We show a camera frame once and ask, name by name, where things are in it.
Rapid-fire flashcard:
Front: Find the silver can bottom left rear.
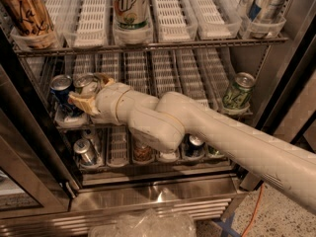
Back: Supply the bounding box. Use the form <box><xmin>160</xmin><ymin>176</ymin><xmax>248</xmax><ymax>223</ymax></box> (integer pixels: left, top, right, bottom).
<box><xmin>82</xmin><ymin>128</ymin><xmax>102</xmax><ymax>153</ymax></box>

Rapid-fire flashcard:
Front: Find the silver can bottom left front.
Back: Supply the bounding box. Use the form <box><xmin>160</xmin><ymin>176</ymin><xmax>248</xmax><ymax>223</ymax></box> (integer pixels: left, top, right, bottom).
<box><xmin>73</xmin><ymin>138</ymin><xmax>97</xmax><ymax>166</ymax></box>

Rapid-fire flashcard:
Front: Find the fridge glass door left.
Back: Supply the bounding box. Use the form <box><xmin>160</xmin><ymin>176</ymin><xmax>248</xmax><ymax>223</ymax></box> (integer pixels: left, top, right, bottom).
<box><xmin>0</xmin><ymin>30</ymin><xmax>78</xmax><ymax>219</ymax></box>

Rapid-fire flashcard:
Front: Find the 7up can shelf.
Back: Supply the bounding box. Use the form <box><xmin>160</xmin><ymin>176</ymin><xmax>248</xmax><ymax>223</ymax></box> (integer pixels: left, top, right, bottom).
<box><xmin>74</xmin><ymin>73</ymin><xmax>101</xmax><ymax>95</ymax></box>
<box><xmin>112</xmin><ymin>0</ymin><xmax>149</xmax><ymax>30</ymax></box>

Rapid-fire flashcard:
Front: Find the orange power cable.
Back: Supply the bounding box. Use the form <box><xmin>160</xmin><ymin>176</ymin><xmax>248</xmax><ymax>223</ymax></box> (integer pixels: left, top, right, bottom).
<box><xmin>241</xmin><ymin>183</ymin><xmax>267</xmax><ymax>237</ymax></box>

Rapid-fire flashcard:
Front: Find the dark can bottom front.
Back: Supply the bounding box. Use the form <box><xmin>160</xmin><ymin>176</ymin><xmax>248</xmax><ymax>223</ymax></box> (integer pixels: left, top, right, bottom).
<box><xmin>184</xmin><ymin>134</ymin><xmax>204</xmax><ymax>157</ymax></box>

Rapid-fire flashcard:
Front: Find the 7up can top shelf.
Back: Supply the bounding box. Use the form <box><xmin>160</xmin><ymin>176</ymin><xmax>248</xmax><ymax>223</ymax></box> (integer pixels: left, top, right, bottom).
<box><xmin>112</xmin><ymin>0</ymin><xmax>149</xmax><ymax>30</ymax></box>

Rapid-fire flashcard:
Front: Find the Pepsi can middle shelf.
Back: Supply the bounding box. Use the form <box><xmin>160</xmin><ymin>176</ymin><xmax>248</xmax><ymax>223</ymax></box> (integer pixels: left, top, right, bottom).
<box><xmin>50</xmin><ymin>74</ymin><xmax>82</xmax><ymax>118</ymax></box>

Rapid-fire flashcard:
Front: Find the wire shelf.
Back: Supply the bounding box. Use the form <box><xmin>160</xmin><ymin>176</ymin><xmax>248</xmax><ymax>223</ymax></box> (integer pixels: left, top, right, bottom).
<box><xmin>54</xmin><ymin>107</ymin><xmax>252</xmax><ymax>130</ymax></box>
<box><xmin>16</xmin><ymin>34</ymin><xmax>288</xmax><ymax>57</ymax></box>

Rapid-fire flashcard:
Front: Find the top wire shelf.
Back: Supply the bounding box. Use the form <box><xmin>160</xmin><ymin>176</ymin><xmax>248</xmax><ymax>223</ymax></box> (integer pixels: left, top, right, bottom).
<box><xmin>16</xmin><ymin>34</ymin><xmax>288</xmax><ymax>57</ymax></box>

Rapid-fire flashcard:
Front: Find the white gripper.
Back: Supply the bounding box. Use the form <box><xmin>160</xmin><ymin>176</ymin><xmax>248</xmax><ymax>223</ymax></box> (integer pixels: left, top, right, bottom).
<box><xmin>69</xmin><ymin>73</ymin><xmax>131</xmax><ymax>124</ymax></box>

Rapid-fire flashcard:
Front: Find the blue silver can top right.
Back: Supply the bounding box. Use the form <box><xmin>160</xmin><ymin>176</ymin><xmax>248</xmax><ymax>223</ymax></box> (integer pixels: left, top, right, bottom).
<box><xmin>237</xmin><ymin>0</ymin><xmax>294</xmax><ymax>40</ymax></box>

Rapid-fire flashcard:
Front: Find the green can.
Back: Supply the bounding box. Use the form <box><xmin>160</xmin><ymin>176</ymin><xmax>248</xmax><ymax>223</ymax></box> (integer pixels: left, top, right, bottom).
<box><xmin>222</xmin><ymin>72</ymin><xmax>256</xmax><ymax>110</ymax></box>
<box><xmin>208</xmin><ymin>146</ymin><xmax>223</xmax><ymax>158</ymax></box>

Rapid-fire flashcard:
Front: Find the middle wire shelf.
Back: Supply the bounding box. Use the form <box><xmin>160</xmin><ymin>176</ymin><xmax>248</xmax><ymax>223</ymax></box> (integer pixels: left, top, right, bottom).
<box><xmin>54</xmin><ymin>107</ymin><xmax>252</xmax><ymax>130</ymax></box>

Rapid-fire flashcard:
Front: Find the green can bottom right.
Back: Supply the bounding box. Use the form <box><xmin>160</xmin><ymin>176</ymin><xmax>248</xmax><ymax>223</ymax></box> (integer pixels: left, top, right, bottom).
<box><xmin>208</xmin><ymin>146</ymin><xmax>223</xmax><ymax>158</ymax></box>

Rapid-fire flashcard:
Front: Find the LaCroix can top shelf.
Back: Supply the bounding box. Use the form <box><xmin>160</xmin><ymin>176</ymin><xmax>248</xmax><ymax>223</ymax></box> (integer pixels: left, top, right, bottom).
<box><xmin>0</xmin><ymin>0</ymin><xmax>59</xmax><ymax>50</ymax></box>

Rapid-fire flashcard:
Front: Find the blue floor tape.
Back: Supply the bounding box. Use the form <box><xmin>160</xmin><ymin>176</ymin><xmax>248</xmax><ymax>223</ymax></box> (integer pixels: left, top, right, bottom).
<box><xmin>214</xmin><ymin>214</ymin><xmax>241</xmax><ymax>237</ymax></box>

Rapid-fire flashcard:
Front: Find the orange can bottom front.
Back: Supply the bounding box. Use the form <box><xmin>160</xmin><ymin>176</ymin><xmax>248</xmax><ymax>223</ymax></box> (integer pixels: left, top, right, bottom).
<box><xmin>133</xmin><ymin>140</ymin><xmax>152</xmax><ymax>162</ymax></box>

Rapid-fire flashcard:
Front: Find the green can middle right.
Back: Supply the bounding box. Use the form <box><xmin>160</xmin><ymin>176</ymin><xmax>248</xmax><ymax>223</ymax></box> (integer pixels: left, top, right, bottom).
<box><xmin>222</xmin><ymin>72</ymin><xmax>256</xmax><ymax>110</ymax></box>

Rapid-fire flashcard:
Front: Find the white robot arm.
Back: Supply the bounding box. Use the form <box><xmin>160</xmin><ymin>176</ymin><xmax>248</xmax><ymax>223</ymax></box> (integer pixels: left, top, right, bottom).
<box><xmin>69</xmin><ymin>78</ymin><xmax>316</xmax><ymax>213</ymax></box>

